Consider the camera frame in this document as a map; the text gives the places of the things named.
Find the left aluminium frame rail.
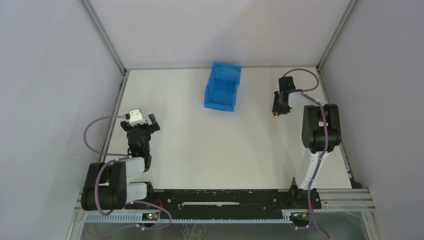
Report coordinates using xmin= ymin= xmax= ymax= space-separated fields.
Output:
xmin=79 ymin=0 xmax=128 ymax=153

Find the grey slotted cable duct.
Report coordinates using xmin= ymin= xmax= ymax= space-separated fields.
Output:
xmin=85 ymin=212 xmax=292 ymax=224

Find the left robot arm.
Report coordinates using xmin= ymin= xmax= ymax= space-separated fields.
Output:
xmin=80 ymin=109 xmax=161 ymax=216

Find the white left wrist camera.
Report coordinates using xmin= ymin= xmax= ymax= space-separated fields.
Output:
xmin=125 ymin=108 xmax=147 ymax=127

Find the aluminium frame rail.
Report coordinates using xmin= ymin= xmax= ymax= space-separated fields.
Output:
xmin=315 ymin=0 xmax=362 ymax=189
xmin=79 ymin=0 xmax=128 ymax=153
xmin=125 ymin=64 xmax=319 ymax=71

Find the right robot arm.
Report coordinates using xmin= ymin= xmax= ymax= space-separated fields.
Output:
xmin=272 ymin=76 xmax=342 ymax=200

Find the blue plastic storage bin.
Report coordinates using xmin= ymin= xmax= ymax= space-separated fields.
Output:
xmin=204 ymin=62 xmax=242 ymax=112

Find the right aluminium frame rail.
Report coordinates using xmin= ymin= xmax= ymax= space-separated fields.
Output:
xmin=315 ymin=0 xmax=362 ymax=189

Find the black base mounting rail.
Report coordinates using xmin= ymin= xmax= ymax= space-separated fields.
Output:
xmin=125 ymin=189 xmax=322 ymax=219

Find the back aluminium frame rail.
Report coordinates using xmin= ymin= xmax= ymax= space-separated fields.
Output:
xmin=125 ymin=64 xmax=319 ymax=71

